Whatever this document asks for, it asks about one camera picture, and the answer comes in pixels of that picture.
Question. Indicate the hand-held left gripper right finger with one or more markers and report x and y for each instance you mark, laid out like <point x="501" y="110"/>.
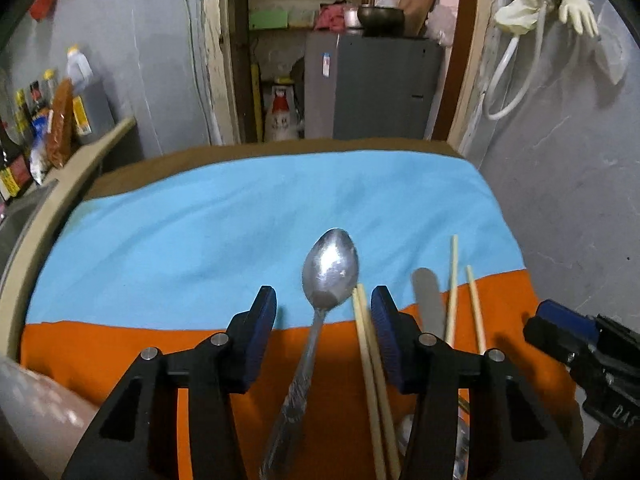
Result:
<point x="384" y="330"/>

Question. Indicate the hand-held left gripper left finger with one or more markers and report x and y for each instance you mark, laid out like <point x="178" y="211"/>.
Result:
<point x="264" y="320"/>

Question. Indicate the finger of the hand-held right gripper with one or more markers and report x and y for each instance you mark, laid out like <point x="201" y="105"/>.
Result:
<point x="555" y="322"/>

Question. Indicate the metal table knife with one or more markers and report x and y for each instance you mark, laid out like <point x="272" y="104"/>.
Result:
<point x="427" y="300"/>

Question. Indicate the blue cloth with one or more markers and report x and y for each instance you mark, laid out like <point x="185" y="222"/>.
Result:
<point x="225" y="240"/>

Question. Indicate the orange cloth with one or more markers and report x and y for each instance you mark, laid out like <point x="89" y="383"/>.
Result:
<point x="100" y="355"/>

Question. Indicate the white red plastic bottle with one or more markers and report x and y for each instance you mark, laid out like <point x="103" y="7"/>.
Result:
<point x="282" y="110"/>

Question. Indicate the beige countertop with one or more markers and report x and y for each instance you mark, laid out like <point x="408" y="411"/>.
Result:
<point x="75" y="165"/>

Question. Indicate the grey cabinet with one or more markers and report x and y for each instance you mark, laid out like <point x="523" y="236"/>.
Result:
<point x="375" y="85"/>

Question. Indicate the pale pink blurred object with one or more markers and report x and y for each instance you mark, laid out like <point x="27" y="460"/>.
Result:
<point x="35" y="420"/>

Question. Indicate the white mesh bag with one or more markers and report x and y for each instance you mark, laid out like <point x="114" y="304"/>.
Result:
<point x="612" y="60"/>

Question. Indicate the cooking oil jug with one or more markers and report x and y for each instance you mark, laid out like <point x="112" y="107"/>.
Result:
<point x="90" y="105"/>

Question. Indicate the blue white packet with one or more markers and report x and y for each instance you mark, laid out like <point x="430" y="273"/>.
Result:
<point x="40" y="155"/>

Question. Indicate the orange spice packet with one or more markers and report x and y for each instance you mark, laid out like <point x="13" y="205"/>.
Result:
<point x="61" y="125"/>

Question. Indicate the large dark brown-capped bottle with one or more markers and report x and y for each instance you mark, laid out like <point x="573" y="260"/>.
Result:
<point x="12" y="165"/>

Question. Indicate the green box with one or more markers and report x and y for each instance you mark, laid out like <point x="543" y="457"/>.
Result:
<point x="268" y="20"/>

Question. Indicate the dark metal bowl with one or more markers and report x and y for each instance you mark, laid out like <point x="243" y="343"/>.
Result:
<point x="381" y="20"/>

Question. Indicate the red cloth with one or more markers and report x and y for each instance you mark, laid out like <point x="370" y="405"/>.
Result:
<point x="330" y="15"/>

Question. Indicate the clear plastic bag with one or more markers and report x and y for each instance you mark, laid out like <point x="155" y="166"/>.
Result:
<point x="442" y="22"/>

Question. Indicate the metal cup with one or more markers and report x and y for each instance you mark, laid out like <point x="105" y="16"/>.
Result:
<point x="351" y="18"/>

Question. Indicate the cream rubber glove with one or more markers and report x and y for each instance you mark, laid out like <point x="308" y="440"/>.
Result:
<point x="522" y="5"/>
<point x="577" y="10"/>

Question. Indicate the clear yellow-capped bottle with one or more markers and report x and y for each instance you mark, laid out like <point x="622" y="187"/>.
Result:
<point x="49" y="85"/>

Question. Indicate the dark red-capped sauce bottle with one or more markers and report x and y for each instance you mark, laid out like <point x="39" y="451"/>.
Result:
<point x="36" y="97"/>

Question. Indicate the dark yellow-capped sauce bottle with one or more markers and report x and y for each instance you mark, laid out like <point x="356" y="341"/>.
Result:
<point x="21" y="110"/>

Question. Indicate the wooden cutting board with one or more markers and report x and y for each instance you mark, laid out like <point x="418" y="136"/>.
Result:
<point x="420" y="5"/>

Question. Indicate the red plastic bag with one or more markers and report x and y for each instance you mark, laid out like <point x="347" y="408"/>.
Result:
<point x="44" y="2"/>

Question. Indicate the door frame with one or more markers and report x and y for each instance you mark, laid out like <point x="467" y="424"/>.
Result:
<point x="217" y="60"/>

